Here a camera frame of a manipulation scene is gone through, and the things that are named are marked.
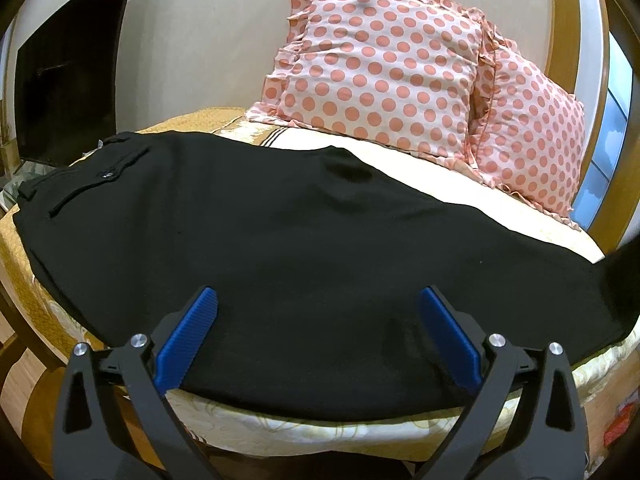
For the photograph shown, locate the black pants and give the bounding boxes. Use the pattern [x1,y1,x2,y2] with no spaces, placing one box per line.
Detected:
[13,132,639,422]

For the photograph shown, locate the rear polka dot pillow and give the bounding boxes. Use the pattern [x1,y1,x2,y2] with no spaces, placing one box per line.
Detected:
[446,30,586,229]

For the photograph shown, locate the polka dot pillow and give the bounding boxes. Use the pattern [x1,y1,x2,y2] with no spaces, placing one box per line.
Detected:
[446,30,586,229]
[247,0,487,165]

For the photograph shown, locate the black television screen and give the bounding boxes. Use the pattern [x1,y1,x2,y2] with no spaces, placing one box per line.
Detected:
[14,0,127,167]

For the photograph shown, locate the front polka dot pillow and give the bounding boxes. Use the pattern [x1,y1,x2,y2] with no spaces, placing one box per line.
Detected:
[247,0,487,165]

